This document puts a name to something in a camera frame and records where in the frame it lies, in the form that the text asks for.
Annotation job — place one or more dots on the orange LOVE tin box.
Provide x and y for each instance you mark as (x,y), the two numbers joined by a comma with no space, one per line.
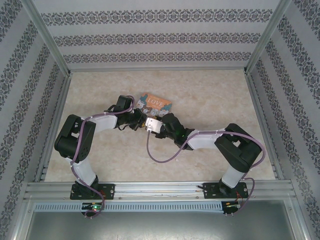
(156,102)

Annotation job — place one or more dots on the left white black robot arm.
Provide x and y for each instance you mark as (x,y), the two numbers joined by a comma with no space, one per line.
(75,140)

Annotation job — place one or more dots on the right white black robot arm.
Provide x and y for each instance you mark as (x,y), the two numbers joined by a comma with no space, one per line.
(237,147)

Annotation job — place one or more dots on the left controller circuit board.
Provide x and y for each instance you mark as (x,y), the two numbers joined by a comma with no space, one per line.
(93,207)

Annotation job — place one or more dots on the controller circuit board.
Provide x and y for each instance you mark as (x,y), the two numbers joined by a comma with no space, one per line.
(93,207)
(231,205)

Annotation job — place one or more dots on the right controller circuit board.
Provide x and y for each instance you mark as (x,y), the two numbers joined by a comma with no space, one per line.
(231,205)

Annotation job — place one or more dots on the aluminium frame crossbar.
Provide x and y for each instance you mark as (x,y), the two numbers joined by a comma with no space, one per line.
(157,69)

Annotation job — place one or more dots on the aluminium mounting rail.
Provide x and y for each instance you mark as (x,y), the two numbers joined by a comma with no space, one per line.
(160,190)

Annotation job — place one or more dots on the aluminium side frame rail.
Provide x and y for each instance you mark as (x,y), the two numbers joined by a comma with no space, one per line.
(265,120)
(56,112)

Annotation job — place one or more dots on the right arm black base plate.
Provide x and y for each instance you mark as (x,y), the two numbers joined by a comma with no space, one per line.
(210,191)

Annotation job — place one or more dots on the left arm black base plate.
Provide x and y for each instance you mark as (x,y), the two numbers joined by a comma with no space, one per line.
(107,191)

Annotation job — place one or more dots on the aluminium frame post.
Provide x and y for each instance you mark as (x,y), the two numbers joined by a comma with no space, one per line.
(47,37)
(268,35)

